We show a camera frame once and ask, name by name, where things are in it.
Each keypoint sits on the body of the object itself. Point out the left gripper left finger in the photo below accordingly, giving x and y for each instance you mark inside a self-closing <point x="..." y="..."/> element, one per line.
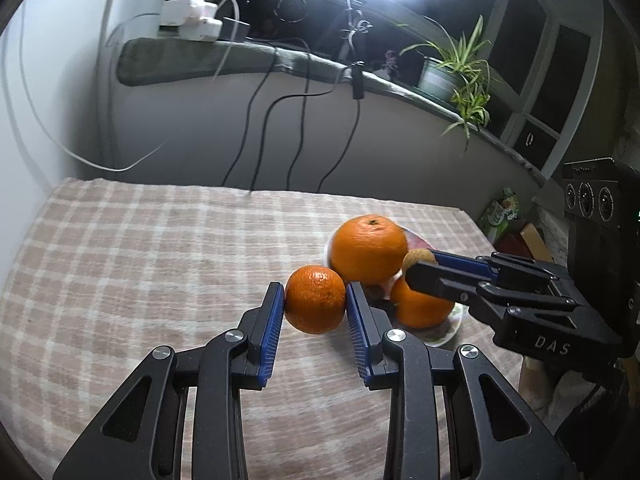
<point x="138" y="432"/>

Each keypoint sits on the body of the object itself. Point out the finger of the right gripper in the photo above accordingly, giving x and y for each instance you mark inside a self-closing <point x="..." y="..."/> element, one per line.
<point x="455" y="282"/>
<point x="465" y="262"/>

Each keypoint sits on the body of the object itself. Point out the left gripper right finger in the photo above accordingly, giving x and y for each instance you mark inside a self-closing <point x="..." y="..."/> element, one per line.
<point x="459" y="395"/>

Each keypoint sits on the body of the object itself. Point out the small brown kiwi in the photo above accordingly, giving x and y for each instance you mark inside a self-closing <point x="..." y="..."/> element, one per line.
<point x="416" y="255"/>

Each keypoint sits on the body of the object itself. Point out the large rough orange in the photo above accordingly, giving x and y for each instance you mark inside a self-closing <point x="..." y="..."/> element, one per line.
<point x="368" y="249"/>

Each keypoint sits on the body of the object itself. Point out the mandarin with stem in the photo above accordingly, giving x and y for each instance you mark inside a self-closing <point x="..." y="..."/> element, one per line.
<point x="315" y="300"/>

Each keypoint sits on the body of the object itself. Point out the green snack packet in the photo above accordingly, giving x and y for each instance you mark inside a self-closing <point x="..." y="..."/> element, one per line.
<point x="499" y="214"/>

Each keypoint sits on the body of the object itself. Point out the large orange on plate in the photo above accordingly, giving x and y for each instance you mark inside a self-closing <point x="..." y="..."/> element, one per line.
<point x="416" y="310"/>

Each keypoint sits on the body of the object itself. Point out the green kiwi fruit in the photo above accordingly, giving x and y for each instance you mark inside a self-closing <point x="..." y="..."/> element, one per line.
<point x="375" y="293"/>

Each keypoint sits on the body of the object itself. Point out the checked beige tablecloth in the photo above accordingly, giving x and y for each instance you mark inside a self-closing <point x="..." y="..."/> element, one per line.
<point x="108" y="271"/>

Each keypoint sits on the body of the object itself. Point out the potted spider plant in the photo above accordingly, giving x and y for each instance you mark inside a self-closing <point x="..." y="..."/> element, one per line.
<point x="470" y="74"/>

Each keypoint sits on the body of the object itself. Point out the black power adapter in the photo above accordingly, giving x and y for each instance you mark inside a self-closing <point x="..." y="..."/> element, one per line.
<point x="234" y="30"/>

